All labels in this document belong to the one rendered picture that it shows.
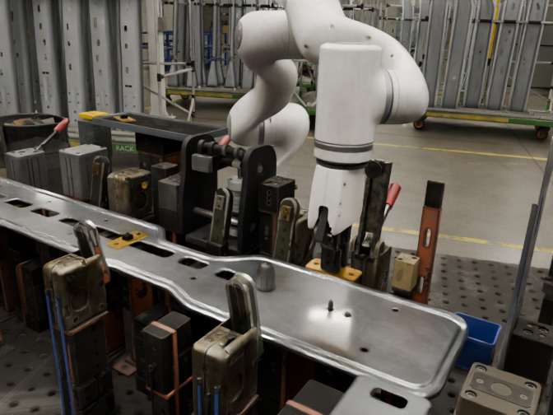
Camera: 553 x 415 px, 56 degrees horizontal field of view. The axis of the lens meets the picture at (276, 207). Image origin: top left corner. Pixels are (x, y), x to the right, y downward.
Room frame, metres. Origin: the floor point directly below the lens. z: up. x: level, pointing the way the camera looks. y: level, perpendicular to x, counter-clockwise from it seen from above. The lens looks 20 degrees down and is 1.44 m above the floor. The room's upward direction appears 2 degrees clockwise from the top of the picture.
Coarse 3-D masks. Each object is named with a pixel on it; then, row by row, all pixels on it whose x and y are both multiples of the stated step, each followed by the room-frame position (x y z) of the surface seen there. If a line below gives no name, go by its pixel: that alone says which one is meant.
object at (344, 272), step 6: (312, 264) 0.74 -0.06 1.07; (318, 270) 0.72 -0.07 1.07; (324, 270) 0.72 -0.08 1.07; (342, 270) 0.72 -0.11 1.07; (348, 270) 0.72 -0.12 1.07; (354, 270) 0.72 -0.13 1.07; (336, 276) 0.70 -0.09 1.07; (342, 276) 0.70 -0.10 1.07; (348, 276) 0.70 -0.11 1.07; (354, 276) 0.70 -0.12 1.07
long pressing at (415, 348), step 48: (0, 192) 1.24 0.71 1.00; (48, 192) 1.24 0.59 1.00; (48, 240) 0.96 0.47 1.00; (144, 240) 0.97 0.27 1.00; (192, 288) 0.78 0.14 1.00; (288, 288) 0.79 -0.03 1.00; (336, 288) 0.80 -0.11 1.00; (288, 336) 0.65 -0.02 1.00; (336, 336) 0.65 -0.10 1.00; (384, 336) 0.66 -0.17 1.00; (432, 336) 0.66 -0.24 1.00; (432, 384) 0.56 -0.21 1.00
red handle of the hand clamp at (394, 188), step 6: (390, 186) 0.94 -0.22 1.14; (396, 186) 0.94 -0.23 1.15; (390, 192) 0.93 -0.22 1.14; (396, 192) 0.93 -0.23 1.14; (390, 198) 0.92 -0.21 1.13; (396, 198) 0.93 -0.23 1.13; (390, 204) 0.91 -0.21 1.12; (384, 216) 0.89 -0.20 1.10; (372, 234) 0.86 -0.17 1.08; (366, 240) 0.85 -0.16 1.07; (366, 246) 0.84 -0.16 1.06
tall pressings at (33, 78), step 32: (0, 0) 5.13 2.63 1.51; (32, 0) 5.34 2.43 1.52; (64, 0) 5.30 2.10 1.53; (96, 0) 5.25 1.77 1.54; (128, 0) 5.19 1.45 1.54; (0, 32) 5.10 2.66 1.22; (32, 32) 5.57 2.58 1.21; (64, 32) 5.27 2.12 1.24; (96, 32) 5.22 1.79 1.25; (128, 32) 5.16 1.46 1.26; (0, 64) 5.09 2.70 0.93; (32, 64) 5.56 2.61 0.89; (64, 64) 5.51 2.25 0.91; (96, 64) 5.20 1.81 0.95; (128, 64) 5.14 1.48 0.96; (0, 96) 5.08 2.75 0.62; (32, 96) 5.36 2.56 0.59; (64, 96) 5.49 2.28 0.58; (96, 96) 5.19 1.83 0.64; (128, 96) 5.14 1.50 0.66
